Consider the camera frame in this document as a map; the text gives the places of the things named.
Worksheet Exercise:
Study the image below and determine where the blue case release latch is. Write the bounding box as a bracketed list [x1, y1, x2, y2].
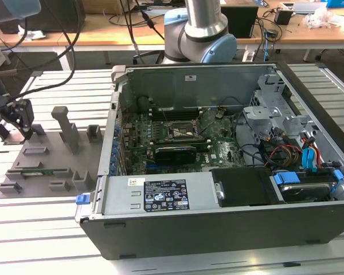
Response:
[75, 194, 92, 206]

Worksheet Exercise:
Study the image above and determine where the red yellow power wire bundle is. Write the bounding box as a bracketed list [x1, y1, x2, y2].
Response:
[268, 144, 302, 167]

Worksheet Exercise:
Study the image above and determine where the green motherboard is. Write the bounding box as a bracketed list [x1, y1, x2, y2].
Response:
[122, 107, 249, 175]

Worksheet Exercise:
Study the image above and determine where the grey case latch handle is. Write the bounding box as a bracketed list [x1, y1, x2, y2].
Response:
[111, 65, 129, 85]

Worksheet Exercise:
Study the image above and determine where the silver laptop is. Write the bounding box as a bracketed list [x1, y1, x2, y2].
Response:
[292, 1, 329, 14]

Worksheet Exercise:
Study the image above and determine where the blue hanging cable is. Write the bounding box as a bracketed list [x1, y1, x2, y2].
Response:
[263, 28, 269, 62]

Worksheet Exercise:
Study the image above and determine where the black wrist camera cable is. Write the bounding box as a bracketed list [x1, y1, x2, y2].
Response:
[0, 0, 85, 108]

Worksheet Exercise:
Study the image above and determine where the wooden desk white frame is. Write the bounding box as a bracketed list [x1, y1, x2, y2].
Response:
[0, 11, 167, 71]
[236, 0, 344, 62]

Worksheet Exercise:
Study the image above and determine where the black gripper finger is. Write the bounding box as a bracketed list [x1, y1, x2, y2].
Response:
[0, 120, 11, 142]
[13, 99, 35, 142]

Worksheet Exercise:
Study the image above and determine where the hard disk in blue carrier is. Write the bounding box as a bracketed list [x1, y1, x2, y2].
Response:
[271, 170, 344, 204]

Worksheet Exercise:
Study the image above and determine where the silver power supply unit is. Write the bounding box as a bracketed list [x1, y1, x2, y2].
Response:
[101, 171, 218, 215]

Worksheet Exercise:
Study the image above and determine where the white crumpled paper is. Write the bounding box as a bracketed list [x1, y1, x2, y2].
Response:
[18, 24, 46, 41]

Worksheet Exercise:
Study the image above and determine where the white plastic bag pile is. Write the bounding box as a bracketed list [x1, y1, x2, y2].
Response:
[303, 7, 338, 29]

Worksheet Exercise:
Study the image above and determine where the grey parts rack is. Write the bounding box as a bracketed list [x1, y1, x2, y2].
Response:
[0, 105, 105, 200]

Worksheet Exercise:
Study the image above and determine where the black grey PC case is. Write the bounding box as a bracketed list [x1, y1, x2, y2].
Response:
[74, 60, 344, 261]

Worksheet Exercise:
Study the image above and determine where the metal locking lever wire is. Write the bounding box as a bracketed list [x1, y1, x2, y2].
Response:
[159, 108, 174, 136]

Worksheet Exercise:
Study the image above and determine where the black graphics card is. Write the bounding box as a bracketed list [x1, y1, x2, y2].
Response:
[154, 145, 197, 166]

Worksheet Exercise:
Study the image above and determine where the blue flat data wire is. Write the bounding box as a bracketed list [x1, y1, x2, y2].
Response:
[302, 146, 319, 173]

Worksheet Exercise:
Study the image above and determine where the small black box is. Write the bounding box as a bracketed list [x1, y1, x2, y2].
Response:
[274, 8, 292, 26]

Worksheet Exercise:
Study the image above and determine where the silver metal drive cage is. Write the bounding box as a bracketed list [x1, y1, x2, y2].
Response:
[242, 73, 319, 144]

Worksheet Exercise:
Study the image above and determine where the narrow black tower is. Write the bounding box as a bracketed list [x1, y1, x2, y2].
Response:
[220, 5, 259, 40]

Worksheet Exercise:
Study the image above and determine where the black computer tower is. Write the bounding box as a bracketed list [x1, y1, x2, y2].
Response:
[25, 0, 87, 34]

